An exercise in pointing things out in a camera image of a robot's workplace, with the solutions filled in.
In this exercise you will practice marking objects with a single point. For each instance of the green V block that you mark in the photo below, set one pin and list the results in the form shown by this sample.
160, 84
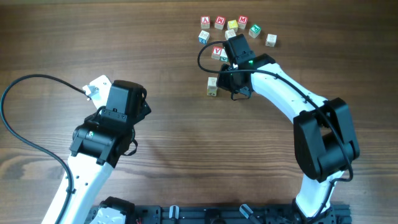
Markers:
223, 56

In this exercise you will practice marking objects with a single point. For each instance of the plain block red side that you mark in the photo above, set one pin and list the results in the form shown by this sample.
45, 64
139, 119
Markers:
212, 82

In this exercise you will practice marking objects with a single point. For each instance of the green top block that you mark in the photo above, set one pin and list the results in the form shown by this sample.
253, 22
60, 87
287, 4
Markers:
254, 31

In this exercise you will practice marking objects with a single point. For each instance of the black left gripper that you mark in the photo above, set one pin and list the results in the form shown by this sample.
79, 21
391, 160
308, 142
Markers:
143, 111

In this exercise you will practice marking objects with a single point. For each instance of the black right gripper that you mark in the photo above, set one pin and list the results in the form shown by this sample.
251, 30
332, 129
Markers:
221, 83

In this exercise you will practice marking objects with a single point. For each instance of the yellow top block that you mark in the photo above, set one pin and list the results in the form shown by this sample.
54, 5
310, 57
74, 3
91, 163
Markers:
232, 25

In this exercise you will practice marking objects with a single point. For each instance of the blue side block left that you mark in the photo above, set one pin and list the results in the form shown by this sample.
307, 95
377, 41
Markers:
204, 37

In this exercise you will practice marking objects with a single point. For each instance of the red M block left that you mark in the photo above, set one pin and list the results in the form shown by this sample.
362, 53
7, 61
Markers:
219, 22

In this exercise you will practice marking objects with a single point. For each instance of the red M block right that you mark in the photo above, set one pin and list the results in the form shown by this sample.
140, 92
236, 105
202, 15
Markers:
242, 22

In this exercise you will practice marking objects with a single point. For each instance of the blue side block centre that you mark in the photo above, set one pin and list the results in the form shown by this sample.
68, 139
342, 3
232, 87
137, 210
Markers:
229, 34

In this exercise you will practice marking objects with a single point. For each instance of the red m block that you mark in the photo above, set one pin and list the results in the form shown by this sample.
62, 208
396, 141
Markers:
242, 22
219, 22

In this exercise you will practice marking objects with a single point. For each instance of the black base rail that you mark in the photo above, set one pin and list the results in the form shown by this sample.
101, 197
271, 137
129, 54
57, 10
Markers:
278, 214

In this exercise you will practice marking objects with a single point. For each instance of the red V block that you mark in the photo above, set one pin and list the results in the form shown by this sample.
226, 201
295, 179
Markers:
216, 53

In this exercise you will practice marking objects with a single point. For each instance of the red A letter block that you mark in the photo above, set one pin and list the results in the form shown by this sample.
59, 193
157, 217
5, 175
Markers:
205, 22

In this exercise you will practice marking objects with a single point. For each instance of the plain wooden block far right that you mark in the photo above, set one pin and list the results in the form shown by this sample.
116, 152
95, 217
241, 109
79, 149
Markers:
271, 40

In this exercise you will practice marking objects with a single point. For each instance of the blue side block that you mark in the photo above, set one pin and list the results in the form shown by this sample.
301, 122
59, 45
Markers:
204, 37
229, 34

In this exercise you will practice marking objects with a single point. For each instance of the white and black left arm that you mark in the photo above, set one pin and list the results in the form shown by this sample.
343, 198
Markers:
96, 147

